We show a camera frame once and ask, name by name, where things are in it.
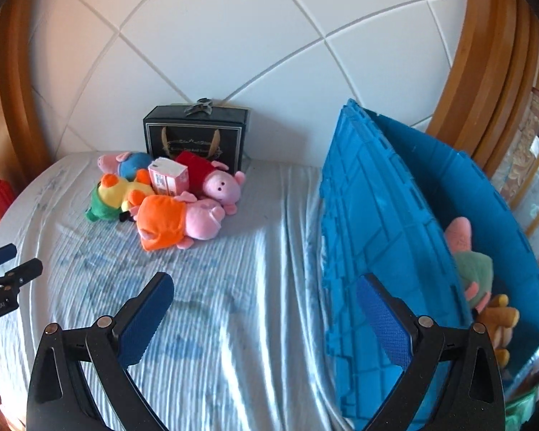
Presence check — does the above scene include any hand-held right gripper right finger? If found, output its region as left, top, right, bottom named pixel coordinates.
left=356, top=272, right=507, bottom=431

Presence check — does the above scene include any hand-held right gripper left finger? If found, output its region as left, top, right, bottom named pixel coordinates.
left=26, top=272, right=175, bottom=431

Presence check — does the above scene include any blue plastic crate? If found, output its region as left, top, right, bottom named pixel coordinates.
left=319, top=99, right=539, bottom=431

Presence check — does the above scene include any pig plush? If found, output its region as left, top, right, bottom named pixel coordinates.
left=98, top=152, right=152, bottom=180
left=174, top=151, right=245, bottom=214
left=444, top=217, right=495, bottom=310
left=130, top=191, right=226, bottom=252

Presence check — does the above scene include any brown orange plush toy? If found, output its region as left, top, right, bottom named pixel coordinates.
left=476, top=294, right=520, bottom=369

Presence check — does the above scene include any yellow and green duck plush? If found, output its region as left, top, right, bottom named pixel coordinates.
left=85, top=173, right=152, bottom=223

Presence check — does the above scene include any pink and white carton box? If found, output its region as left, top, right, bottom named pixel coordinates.
left=148, top=157, right=190, bottom=197

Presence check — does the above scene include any striped white bed sheet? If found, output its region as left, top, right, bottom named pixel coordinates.
left=0, top=150, right=355, bottom=431

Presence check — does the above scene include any green cloth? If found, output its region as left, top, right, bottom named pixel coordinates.
left=505, top=390, right=537, bottom=431

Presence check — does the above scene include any patterned curtain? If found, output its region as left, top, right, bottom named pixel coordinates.
left=489, top=85, right=539, bottom=261

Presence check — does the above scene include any white padded wooden headboard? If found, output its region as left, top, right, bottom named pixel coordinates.
left=0, top=0, right=539, bottom=176

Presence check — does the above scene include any black gift box with handles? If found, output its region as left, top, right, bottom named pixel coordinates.
left=143, top=98, right=251, bottom=167

